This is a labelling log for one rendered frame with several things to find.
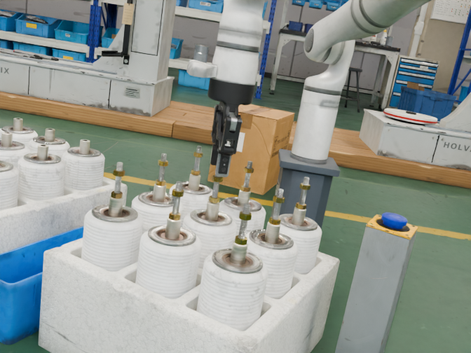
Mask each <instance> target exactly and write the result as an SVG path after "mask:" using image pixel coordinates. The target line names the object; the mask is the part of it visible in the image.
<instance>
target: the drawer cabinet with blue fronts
mask: <svg viewBox="0 0 471 353"><path fill-rule="evenodd" d="M439 63H440V62H439V61H434V60H427V59H422V58H417V57H409V56H405V55H398V58H397V64H396V67H395V73H394V76H393V79H392V84H391V87H390V93H389V96H388V101H387V104H386V109H397V108H398V104H399V100H400V94H401V90H400V89H401V85H403V86H407V81H409V82H412V83H417V84H418V86H421V87H424V88H425V90H433V88H434V84H435V79H436V76H437V72H438V69H439ZM390 65H391V63H390V61H389V60H388V61H387V64H386V68H385V73H384V76H383V82H382V85H381V91H380V93H381V94H382V95H384V91H385V86H386V83H387V80H388V74H389V71H390ZM382 100H383V99H382V98H380V97H378V104H379V106H378V108H379V109H380V110H382V108H381V103H382Z"/></svg>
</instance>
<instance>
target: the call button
mask: <svg viewBox="0 0 471 353"><path fill-rule="evenodd" d="M381 219H382V220H383V224H384V225H386V226H388V227H391V228H396V229H402V228H403V226H406V225H407V219H406V218H405V217H403V216H401V215H399V214H395V213H390V212H386V213H383V214H382V217H381Z"/></svg>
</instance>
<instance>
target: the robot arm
mask: <svg viewBox="0 0 471 353"><path fill-rule="evenodd" d="M429 1H432V0H349V1H348V2H346V3H345V4H344V5H342V7H340V8H339V9H337V10H336V11H334V12H333V13H332V14H330V15H328V16H327V17H325V18H323V19H321V20H320V21H318V22H316V23H315V24H314V25H313V26H312V27H311V29H310V30H309V31H308V33H307V35H306V38H305V41H304V46H303V47H304V52H305V54H306V56H307V57H308V58H309V59H310V60H312V61H315V62H320V63H325V64H329V66H328V68H327V70H326V71H325V72H323V73H321V74H319V75H316V76H311V77H308V78H307V79H306V80H305V83H304V87H303V88H304V89H303V94H302V98H301V105H300V109H299V116H298V120H297V124H296V130H295V134H294V141H293V144H292V151H291V157H292V158H293V159H295V160H298V161H301V162H307V163H311V164H318V165H323V164H326V163H327V157H328V153H329V147H330V144H331V140H332V135H333V131H334V125H335V121H336V115H337V111H338V107H339V102H340V98H341V92H342V89H343V87H344V84H345V82H346V78H347V75H348V70H349V66H350V62H351V60H352V56H353V51H354V48H355V39H363V38H367V37H370V36H374V35H376V34H379V33H381V32H382V31H384V30H385V29H387V28H389V27H390V26H392V25H393V24H395V23H396V22H397V21H399V20H400V19H402V18H403V17H404V16H406V15H408V14H410V13H411V12H412V11H414V10H416V9H417V8H419V7H421V6H422V5H424V4H426V3H427V2H429ZM264 2H265V0H224V9H223V13H222V16H221V20H220V24H219V32H218V37H217V46H216V50H215V53H214V57H213V61H212V64H208V63H204V62H199V61H197V60H190V61H189V62H188V65H187V73H188V74H189V75H191V76H194V77H201V78H210V83H209V88H208V94H207V95H208V97H209V98H210V99H213V100H215V101H218V102H219V104H216V105H215V107H214V109H215V110H214V120H213V126H212V132H211V136H212V143H214V144H213V145H212V153H211V158H210V163H211V165H216V170H215V174H216V176H218V177H227V176H228V173H229V169H230V164H231V156H232V155H233V154H236V152H237V145H238V139H239V135H240V128H241V124H242V123H243V121H242V118H240V115H238V107H239V105H241V104H242V105H249V104H251V103H252V100H253V96H254V88H255V83H256V79H257V72H258V65H259V49H260V45H261V36H262V32H263V18H262V13H263V9H264ZM227 141H229V142H230V143H231V145H230V146H225V144H226V143H227Z"/></svg>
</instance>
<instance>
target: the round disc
mask: <svg viewBox="0 0 471 353"><path fill-rule="evenodd" d="M383 114H384V115H385V116H388V117H391V118H392V119H394V120H398V121H402V122H405V123H411V124H416V125H423V124H426V125H436V124H437V118H435V117H432V116H427V115H424V114H421V113H415V112H412V111H403V110H399V109H385V110H384V111H383Z"/></svg>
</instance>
